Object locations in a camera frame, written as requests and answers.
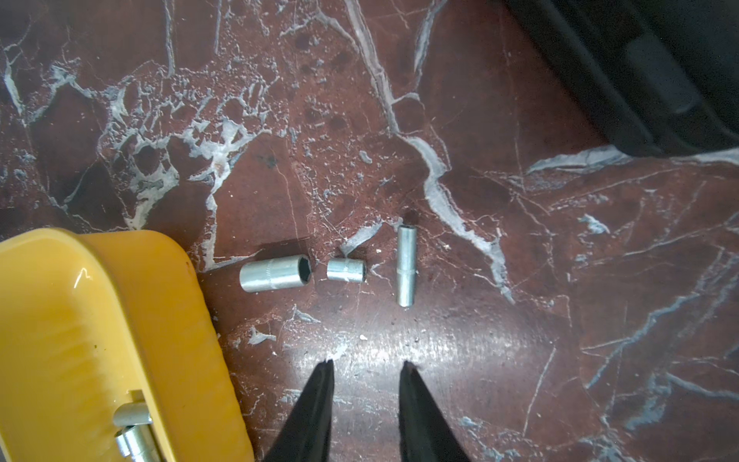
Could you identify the black tool case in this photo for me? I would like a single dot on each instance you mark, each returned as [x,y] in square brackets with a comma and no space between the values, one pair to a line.
[657,78]

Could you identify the silver socket pile in tray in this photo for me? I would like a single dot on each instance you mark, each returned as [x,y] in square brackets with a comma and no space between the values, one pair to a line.
[135,436]

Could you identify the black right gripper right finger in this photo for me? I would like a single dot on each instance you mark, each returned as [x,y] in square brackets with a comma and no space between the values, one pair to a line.
[424,433]

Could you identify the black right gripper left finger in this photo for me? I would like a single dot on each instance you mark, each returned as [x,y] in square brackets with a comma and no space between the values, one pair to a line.
[306,434]

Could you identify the small silver socket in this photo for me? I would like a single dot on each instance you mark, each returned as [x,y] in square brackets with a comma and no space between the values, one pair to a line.
[346,270]

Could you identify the long thin silver socket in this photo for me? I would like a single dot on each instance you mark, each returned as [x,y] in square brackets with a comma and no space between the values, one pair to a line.
[406,271]

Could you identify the yellow plastic storage tray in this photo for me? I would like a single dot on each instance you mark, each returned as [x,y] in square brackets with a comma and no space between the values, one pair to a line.
[91,322]

